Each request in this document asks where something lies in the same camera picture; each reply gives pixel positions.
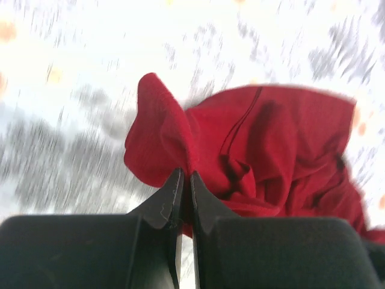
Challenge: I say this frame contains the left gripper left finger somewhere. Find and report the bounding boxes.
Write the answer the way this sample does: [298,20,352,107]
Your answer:
[1,169,184,288]

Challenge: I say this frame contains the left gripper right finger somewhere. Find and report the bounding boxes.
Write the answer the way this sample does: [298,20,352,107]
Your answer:
[191,173,384,289]

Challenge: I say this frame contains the red t-shirt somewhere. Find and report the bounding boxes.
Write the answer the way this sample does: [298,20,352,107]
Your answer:
[124,73,384,243]

